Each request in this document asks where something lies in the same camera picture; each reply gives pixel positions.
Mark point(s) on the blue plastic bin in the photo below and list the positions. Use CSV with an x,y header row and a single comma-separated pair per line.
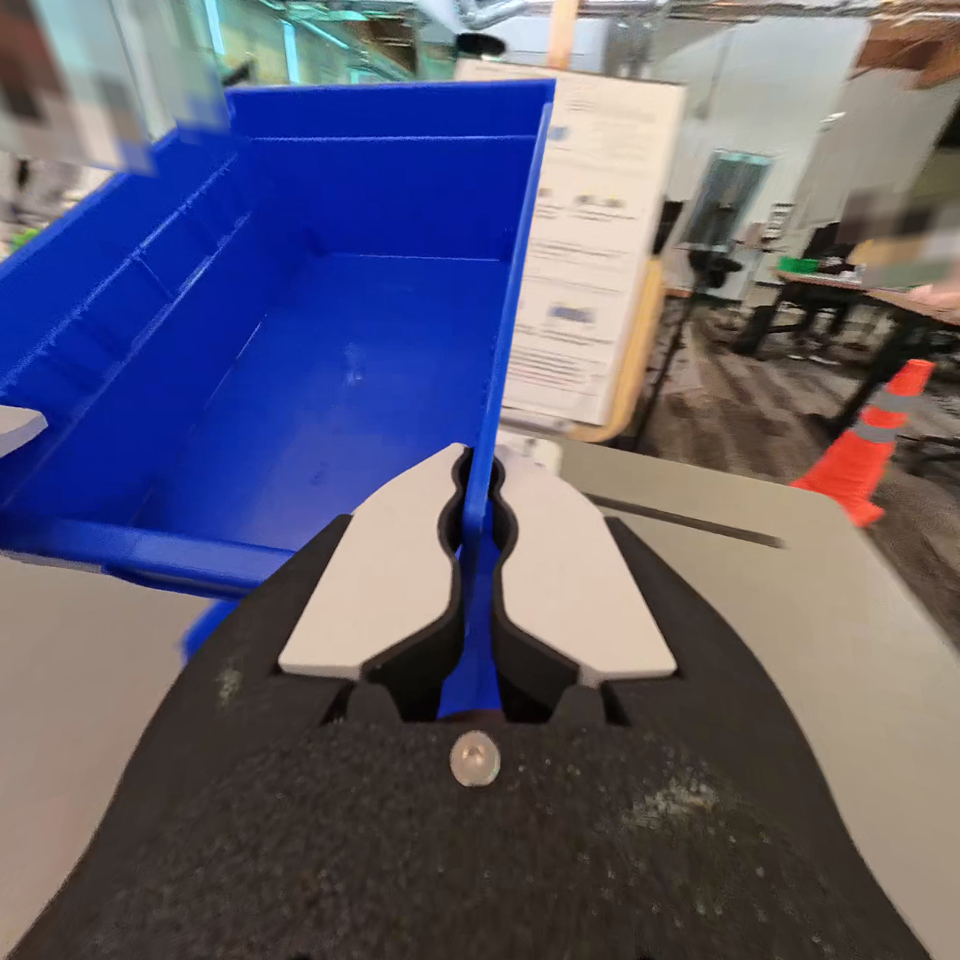
x,y
300,337

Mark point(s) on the orange traffic cone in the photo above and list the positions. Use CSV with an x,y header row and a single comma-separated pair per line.
x,y
862,450

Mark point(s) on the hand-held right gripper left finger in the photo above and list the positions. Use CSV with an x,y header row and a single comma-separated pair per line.
x,y
375,592

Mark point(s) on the wooden table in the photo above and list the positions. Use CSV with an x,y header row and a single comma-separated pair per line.
x,y
885,296

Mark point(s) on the green plastic bin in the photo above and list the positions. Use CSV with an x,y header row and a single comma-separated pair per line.
x,y
799,264

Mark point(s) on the printed instruction sheet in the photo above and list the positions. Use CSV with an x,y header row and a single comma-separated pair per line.
x,y
600,225

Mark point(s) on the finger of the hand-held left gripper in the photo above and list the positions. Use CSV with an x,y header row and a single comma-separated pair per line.
x,y
18,428

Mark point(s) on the black office chair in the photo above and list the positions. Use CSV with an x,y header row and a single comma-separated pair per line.
x,y
717,270

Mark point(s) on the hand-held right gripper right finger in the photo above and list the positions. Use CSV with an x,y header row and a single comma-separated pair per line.
x,y
577,592

